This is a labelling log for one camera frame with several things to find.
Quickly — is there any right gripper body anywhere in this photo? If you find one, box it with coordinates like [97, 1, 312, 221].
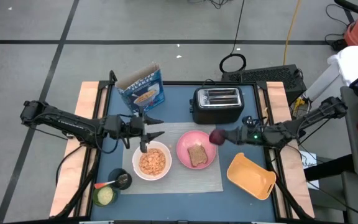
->
[237, 125, 264, 147]

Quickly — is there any dark red fruit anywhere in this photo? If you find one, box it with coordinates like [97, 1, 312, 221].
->
[208, 128, 228, 147]

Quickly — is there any orange-handled metal spoon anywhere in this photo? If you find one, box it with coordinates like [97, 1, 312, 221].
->
[93, 174, 130, 190]

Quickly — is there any green cup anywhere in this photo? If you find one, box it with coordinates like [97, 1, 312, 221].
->
[92, 185, 119, 208]

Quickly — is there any black cable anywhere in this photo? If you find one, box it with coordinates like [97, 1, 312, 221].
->
[218, 0, 248, 74]

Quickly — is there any black toaster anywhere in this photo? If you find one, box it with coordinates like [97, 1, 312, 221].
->
[189, 86, 246, 126]

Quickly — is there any dark cup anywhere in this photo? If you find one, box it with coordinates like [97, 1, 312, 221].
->
[108, 167, 134, 191]

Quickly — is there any black table frame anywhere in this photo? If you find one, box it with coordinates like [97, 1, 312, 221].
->
[78, 80, 280, 223]

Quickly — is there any yellow cable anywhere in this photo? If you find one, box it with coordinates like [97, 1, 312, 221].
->
[282, 0, 302, 67]

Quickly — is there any brown toast slice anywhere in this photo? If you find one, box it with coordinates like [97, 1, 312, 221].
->
[187, 143, 209, 167]

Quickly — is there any yellow plastic basket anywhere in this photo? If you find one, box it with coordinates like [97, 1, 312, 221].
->
[226, 152, 277, 201]

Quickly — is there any white bagged trash bin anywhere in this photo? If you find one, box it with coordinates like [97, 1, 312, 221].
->
[303, 45, 358, 102]

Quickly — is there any orange cereal flakes heap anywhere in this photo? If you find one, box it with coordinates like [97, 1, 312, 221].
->
[139, 147, 167, 176]

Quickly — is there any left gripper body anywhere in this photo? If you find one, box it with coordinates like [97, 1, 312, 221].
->
[103, 112, 150, 154]

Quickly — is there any pink plate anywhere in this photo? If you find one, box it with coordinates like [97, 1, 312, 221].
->
[175, 129, 218, 170]

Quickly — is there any blue cereal box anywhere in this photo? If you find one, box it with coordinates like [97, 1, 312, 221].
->
[114, 61, 167, 116]

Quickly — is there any white ceramic bowl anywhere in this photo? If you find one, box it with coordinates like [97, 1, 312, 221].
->
[131, 140, 173, 182]

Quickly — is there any beige woven placemat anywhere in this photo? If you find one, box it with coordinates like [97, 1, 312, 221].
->
[121, 121, 224, 195]

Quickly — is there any white paper sheet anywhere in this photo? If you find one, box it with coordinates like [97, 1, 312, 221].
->
[300, 150, 318, 170]

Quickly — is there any wooden table side board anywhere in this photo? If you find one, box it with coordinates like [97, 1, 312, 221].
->
[48, 81, 101, 218]
[265, 81, 316, 219]

